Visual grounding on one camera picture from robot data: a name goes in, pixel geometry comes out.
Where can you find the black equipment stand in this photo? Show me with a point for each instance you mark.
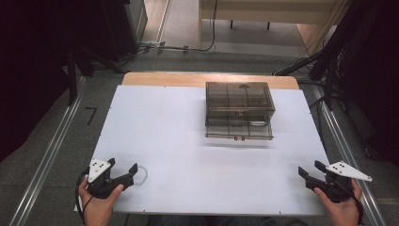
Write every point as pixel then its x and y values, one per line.
pixel 332 53

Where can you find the wooden table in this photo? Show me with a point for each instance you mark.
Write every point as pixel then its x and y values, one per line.
pixel 188 80

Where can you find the beige desk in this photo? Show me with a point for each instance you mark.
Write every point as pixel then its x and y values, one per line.
pixel 266 14

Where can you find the metal floor rail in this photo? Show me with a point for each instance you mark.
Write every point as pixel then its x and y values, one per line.
pixel 47 157
pixel 342 147

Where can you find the transparent brown drawer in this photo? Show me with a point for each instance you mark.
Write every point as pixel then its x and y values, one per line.
pixel 240 128

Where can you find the white table sheet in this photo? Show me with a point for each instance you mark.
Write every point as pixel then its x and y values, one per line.
pixel 172 157

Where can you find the person's left hand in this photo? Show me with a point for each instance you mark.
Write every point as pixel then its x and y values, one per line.
pixel 97 210

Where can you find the person's right hand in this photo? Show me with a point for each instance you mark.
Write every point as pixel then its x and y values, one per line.
pixel 343 212

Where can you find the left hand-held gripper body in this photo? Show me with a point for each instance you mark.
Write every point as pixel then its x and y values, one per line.
pixel 100 183

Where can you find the dark curtain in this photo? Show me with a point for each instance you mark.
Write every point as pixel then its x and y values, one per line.
pixel 28 78

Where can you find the transparent brown storage box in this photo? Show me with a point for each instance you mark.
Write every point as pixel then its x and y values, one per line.
pixel 240 95

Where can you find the black stand legs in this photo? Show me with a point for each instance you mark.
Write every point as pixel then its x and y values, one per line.
pixel 72 81

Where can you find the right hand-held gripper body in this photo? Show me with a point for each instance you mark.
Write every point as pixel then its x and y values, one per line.
pixel 340 185

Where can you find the black cabinet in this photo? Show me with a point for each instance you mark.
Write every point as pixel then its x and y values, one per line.
pixel 119 25

